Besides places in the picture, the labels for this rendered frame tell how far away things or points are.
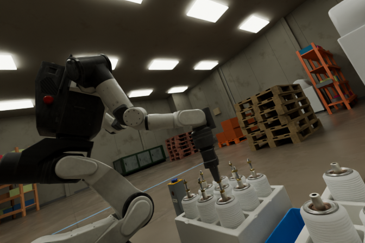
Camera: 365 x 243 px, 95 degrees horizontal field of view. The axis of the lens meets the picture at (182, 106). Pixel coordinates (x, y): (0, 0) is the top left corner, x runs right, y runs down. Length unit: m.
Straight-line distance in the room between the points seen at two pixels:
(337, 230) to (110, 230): 0.71
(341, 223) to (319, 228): 0.05
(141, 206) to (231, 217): 0.37
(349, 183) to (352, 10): 2.68
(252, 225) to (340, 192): 0.30
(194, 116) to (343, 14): 2.81
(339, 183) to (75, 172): 0.93
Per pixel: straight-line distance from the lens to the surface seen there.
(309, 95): 7.53
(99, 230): 0.88
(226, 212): 0.74
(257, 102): 3.08
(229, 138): 5.62
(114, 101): 0.72
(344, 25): 3.17
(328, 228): 0.57
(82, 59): 0.77
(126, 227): 0.86
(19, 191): 8.00
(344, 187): 0.77
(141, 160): 8.34
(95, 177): 0.83
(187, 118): 0.67
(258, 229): 0.79
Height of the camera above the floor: 0.51
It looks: 12 degrees up
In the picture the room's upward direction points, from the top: 19 degrees counter-clockwise
